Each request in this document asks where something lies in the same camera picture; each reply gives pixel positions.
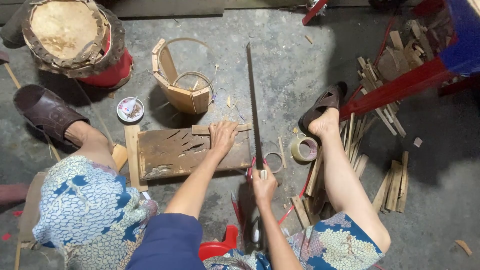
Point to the heap of wood scraps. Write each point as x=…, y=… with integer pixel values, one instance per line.
x=393, y=63

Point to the roll of clear packing tape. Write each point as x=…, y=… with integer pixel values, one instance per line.
x=304, y=149

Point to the small pale wood block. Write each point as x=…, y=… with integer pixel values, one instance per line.
x=120, y=156

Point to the thin wooden strip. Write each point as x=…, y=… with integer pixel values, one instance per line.
x=200, y=129

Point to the thin red rod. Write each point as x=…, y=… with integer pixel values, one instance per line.
x=290, y=210

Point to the red painted wooden bar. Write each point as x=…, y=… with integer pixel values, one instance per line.
x=314, y=11

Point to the long thin wooden stick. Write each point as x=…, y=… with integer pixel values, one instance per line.
x=15, y=80

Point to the dark blue shirt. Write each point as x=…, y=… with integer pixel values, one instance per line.
x=165, y=242

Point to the unfinished wooden drum shell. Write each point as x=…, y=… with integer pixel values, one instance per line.
x=183, y=95

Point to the worn wooden work board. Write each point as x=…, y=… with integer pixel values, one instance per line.
x=176, y=153

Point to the person's left leg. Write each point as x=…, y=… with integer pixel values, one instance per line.
x=90, y=142

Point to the pale wooden plank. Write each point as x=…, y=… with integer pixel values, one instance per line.
x=132, y=157

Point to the red drum with hide skin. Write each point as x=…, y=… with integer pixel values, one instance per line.
x=71, y=35

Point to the person's right hand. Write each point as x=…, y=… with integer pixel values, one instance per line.
x=264, y=189

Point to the pile of short wooden planks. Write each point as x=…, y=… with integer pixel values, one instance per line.
x=393, y=185

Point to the blue painted frame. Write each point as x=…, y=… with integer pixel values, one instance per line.
x=463, y=41

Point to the heap of wooden slats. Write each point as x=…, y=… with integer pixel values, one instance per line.
x=318, y=180

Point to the brown right sandal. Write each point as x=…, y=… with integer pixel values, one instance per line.
x=325, y=101

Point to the small pale wood offcut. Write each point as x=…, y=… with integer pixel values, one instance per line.
x=417, y=142

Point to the red plastic stool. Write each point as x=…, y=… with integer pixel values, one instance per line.
x=217, y=247

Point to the blue patterned shorts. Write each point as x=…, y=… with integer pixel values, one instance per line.
x=90, y=210

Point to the curved wood chip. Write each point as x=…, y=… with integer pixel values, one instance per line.
x=464, y=247

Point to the flat wooden board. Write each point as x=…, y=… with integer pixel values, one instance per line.
x=32, y=210

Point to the person's right fingers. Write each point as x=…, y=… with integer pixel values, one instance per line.
x=262, y=176

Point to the short wooden stick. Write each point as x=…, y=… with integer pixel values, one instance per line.
x=282, y=152

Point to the brown sandal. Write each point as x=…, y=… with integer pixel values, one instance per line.
x=45, y=110
x=325, y=101

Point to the person's right leg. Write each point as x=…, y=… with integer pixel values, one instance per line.
x=345, y=176

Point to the red wooden beam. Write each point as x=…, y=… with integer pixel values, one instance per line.
x=397, y=87

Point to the person's leg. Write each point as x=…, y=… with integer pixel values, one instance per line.
x=90, y=142
x=345, y=176

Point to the person's left hand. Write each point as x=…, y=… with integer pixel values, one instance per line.
x=222, y=139

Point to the brown left sandal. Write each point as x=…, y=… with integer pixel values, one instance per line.
x=45, y=110

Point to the small plate with paper cup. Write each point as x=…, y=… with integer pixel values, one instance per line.
x=130, y=108

